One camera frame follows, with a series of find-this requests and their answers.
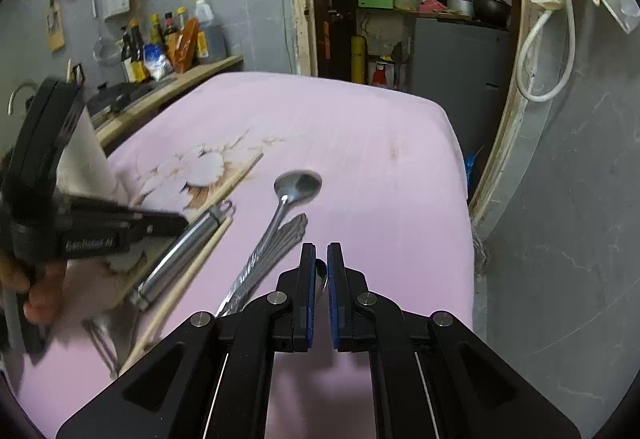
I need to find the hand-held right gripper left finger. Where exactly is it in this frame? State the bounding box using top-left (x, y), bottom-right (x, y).
top-left (55, 243), bottom-right (317, 439)

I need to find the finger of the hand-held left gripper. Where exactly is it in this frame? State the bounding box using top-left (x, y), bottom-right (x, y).
top-left (130, 212), bottom-right (190, 243)

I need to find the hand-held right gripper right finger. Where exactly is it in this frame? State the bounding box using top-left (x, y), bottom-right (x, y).
top-left (327, 243), bottom-right (583, 439)

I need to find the small steel spoon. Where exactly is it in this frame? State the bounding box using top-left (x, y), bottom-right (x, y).
top-left (314, 259), bottom-right (329, 305)

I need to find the steel whisk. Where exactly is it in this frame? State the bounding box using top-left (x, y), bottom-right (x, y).
top-left (82, 200), bottom-right (236, 380)

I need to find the white plastic utensil holder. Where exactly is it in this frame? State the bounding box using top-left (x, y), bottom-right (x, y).
top-left (56, 109), bottom-right (132, 210)

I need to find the wooden chopstick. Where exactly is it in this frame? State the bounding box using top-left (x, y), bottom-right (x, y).
top-left (119, 216), bottom-right (235, 377)
top-left (192, 152), bottom-right (265, 210)

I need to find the steel fork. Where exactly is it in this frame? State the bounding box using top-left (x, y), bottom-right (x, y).
top-left (225, 213), bottom-right (309, 315)

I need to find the large steel spoon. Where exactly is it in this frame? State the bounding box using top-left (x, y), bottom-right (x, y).
top-left (216, 170), bottom-right (323, 317)

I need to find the person's left hand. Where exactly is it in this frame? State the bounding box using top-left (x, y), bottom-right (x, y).
top-left (0, 254), bottom-right (69, 326)

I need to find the metal faucet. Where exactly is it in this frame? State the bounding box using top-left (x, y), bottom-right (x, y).
top-left (7, 81), bottom-right (41, 116)

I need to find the black cookware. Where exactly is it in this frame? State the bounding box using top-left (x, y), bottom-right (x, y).
top-left (87, 80), bottom-right (177, 118)

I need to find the hanging paper card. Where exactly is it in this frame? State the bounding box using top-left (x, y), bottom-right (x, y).
top-left (46, 1), bottom-right (66, 52)

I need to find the pink floral tablecloth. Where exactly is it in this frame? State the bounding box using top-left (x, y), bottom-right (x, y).
top-left (15, 71), bottom-right (476, 439)

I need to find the dark sauce bottle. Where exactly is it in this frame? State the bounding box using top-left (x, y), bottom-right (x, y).
top-left (149, 14), bottom-right (166, 48)
top-left (122, 19), bottom-right (151, 84)
top-left (164, 10), bottom-right (181, 52)

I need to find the blue white packet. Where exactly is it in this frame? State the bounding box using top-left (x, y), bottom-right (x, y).
top-left (143, 44), bottom-right (175, 81)

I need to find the wooden counter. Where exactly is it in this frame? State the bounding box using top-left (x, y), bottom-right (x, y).
top-left (95, 55), bottom-right (245, 147)

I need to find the orange brown packet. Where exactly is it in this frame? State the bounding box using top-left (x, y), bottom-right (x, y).
top-left (172, 18), bottom-right (202, 73)

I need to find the blue plastic bag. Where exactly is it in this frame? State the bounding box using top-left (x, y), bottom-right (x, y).
top-left (464, 153), bottom-right (482, 186)

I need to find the clear plastic oil jug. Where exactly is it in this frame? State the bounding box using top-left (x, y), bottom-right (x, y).
top-left (193, 0), bottom-right (226, 60)

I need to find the yellow cylinder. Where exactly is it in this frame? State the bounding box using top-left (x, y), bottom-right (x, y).
top-left (351, 36), bottom-right (367, 85)

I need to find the grey cabinet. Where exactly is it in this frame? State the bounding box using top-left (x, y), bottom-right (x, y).
top-left (413, 15), bottom-right (513, 160)

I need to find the black wok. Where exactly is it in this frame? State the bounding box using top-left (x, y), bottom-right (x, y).
top-left (472, 0), bottom-right (512, 26)

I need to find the clear plastic bag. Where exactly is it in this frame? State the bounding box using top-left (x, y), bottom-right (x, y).
top-left (599, 0), bottom-right (640, 36)

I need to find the wooden door frame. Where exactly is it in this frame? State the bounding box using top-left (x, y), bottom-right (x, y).
top-left (287, 0), bottom-right (551, 227)

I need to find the white hose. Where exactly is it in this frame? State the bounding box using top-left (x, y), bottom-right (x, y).
top-left (514, 0), bottom-right (577, 102)

